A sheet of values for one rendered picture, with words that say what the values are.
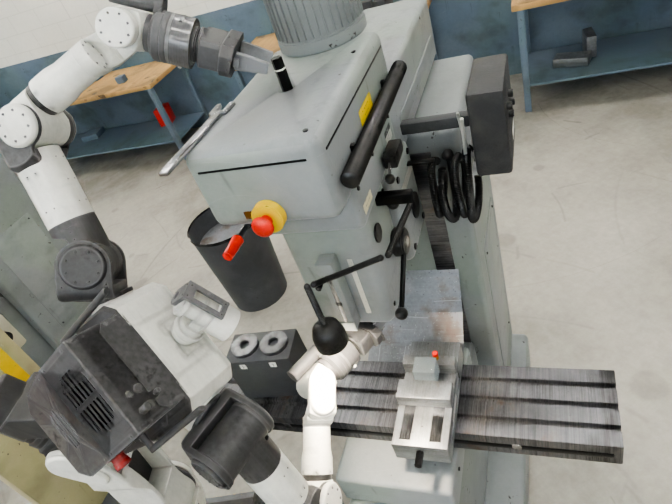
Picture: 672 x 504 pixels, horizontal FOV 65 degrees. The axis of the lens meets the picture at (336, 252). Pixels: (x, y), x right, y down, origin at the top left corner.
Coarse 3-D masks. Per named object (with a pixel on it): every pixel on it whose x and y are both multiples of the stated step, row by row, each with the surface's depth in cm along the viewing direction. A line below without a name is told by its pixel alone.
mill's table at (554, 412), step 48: (336, 384) 169; (384, 384) 164; (480, 384) 154; (528, 384) 149; (576, 384) 146; (336, 432) 163; (384, 432) 155; (480, 432) 143; (528, 432) 139; (576, 432) 135
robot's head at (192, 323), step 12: (204, 300) 98; (192, 312) 97; (204, 312) 98; (228, 312) 100; (180, 324) 101; (192, 324) 100; (204, 324) 99; (216, 324) 98; (228, 324) 99; (192, 336) 101; (216, 336) 100; (228, 336) 100
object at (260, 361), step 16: (240, 336) 170; (256, 336) 169; (272, 336) 165; (288, 336) 165; (240, 352) 164; (256, 352) 164; (272, 352) 160; (288, 352) 160; (304, 352) 171; (240, 368) 165; (256, 368) 164; (272, 368) 162; (288, 368) 161; (240, 384) 171; (256, 384) 169; (272, 384) 168; (288, 384) 167
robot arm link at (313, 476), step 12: (312, 432) 122; (324, 432) 123; (312, 444) 121; (324, 444) 122; (312, 456) 120; (324, 456) 121; (312, 468) 119; (324, 468) 120; (312, 480) 119; (324, 480) 119
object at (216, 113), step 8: (232, 104) 102; (216, 112) 100; (224, 112) 99; (208, 120) 98; (216, 120) 98; (200, 128) 96; (208, 128) 96; (192, 136) 94; (200, 136) 94; (184, 144) 93; (192, 144) 92; (184, 152) 90; (176, 160) 88; (168, 168) 87
